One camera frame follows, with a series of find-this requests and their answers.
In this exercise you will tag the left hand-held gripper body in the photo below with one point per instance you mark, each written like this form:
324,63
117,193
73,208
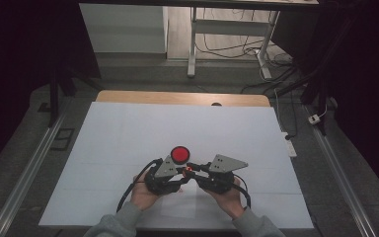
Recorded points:
161,184

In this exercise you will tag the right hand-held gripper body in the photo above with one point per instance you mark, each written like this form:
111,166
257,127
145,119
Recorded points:
220,182

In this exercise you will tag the small red stamp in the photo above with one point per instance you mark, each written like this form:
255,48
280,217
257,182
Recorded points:
188,169

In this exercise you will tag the round red ink pad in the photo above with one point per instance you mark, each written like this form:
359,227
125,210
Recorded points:
180,155

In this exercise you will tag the small white paper sheet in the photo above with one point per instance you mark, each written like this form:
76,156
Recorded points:
181,206

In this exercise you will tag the person's left hand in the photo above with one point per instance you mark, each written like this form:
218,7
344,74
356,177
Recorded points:
141,196

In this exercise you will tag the large white table cover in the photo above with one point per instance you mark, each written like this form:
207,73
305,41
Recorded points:
144,128

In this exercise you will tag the white power strip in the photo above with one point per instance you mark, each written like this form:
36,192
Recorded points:
290,146

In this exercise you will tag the small white adapter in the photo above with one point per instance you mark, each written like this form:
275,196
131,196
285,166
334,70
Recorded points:
314,119

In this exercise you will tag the black metal stand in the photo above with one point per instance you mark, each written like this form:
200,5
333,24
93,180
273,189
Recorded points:
54,98
320,79

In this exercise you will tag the white-legged desk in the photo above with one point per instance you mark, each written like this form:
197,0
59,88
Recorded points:
227,27

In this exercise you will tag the white cabinet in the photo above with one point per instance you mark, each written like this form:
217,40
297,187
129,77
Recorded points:
121,29

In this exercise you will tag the dark curtain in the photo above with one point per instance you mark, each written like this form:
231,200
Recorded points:
368,82
13,65

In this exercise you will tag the black floor frame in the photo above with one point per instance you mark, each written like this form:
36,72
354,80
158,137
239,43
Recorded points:
62,139

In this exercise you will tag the aluminium floor rail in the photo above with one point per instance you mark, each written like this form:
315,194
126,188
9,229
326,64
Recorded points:
29,168
339,177

